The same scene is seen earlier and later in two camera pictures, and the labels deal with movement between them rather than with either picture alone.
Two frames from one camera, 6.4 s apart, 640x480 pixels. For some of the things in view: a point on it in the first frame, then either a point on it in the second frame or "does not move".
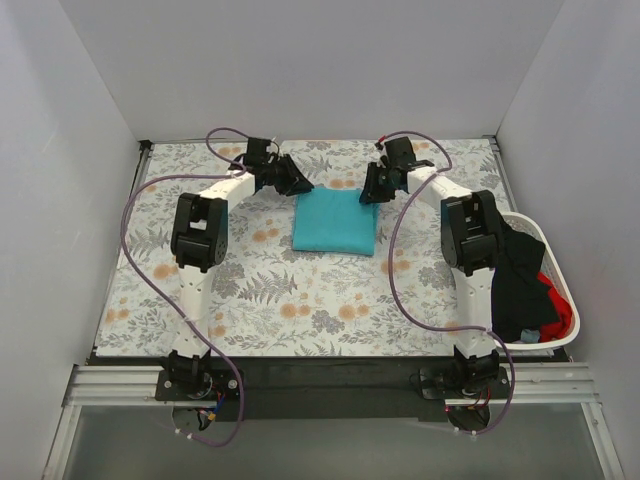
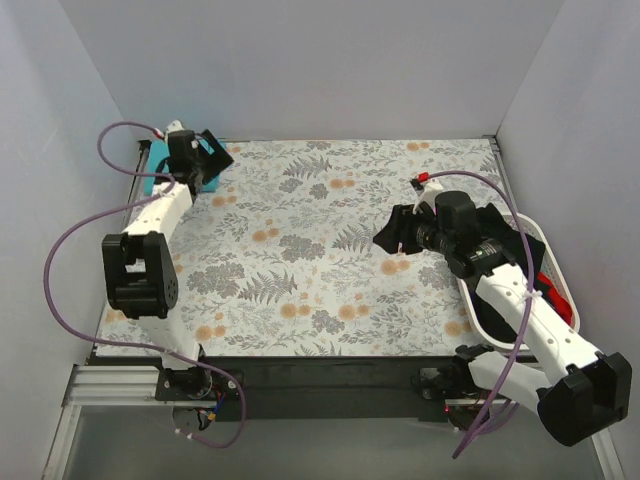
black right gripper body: x=379 y=179 -> x=406 y=231
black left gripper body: x=286 y=174 -> x=209 y=163
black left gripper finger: x=294 y=181 -> x=214 y=154
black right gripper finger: x=377 y=186 -> x=402 y=227
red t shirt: x=560 y=328 does not move
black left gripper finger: x=283 y=186 -> x=207 y=172
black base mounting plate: x=309 y=389 does not move
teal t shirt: x=334 y=220 -> x=158 y=150
